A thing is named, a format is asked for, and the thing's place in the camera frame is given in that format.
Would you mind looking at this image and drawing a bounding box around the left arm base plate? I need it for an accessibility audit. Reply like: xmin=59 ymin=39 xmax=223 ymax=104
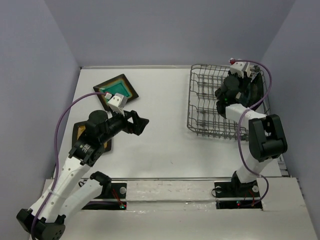
xmin=82 ymin=182 xmax=127 ymax=211

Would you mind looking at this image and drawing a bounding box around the black plate with green centre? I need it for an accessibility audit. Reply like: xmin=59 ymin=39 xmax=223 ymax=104
xmin=93 ymin=74 xmax=139 ymax=103

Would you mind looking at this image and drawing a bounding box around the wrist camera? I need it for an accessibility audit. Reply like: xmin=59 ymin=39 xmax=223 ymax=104
xmin=229 ymin=58 xmax=252 ymax=78
xmin=105 ymin=93 xmax=128 ymax=116

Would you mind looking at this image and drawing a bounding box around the grey wire dish rack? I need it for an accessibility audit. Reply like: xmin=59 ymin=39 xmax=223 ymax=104
xmin=187 ymin=64 xmax=271 ymax=140

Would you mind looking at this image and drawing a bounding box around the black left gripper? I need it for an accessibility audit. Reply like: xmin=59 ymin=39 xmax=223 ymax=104
xmin=100 ymin=107 xmax=149 ymax=144

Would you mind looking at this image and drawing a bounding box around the dark teal square plate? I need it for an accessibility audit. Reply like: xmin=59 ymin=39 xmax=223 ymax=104
xmin=239 ymin=83 xmax=251 ymax=107

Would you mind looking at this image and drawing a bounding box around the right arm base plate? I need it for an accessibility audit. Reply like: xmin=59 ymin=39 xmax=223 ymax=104
xmin=211 ymin=181 xmax=263 ymax=210

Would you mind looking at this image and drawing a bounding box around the black plate with yellow centre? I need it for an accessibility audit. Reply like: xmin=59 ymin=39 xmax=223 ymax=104
xmin=71 ymin=121 xmax=112 ymax=153

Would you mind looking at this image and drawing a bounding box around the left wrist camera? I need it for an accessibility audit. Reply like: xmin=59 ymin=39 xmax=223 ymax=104
xmin=105 ymin=93 xmax=128 ymax=116

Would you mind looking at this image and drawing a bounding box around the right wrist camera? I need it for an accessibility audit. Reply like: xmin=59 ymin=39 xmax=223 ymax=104
xmin=229 ymin=58 xmax=252 ymax=78

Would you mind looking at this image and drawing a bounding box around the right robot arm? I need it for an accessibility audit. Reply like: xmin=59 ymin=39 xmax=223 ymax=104
xmin=214 ymin=73 xmax=288 ymax=196

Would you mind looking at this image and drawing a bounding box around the black floral square plate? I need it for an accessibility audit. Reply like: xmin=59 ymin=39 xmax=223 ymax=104
xmin=247 ymin=72 xmax=264 ymax=107

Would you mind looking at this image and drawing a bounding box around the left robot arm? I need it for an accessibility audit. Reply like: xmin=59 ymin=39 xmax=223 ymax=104
xmin=16 ymin=110 xmax=149 ymax=240

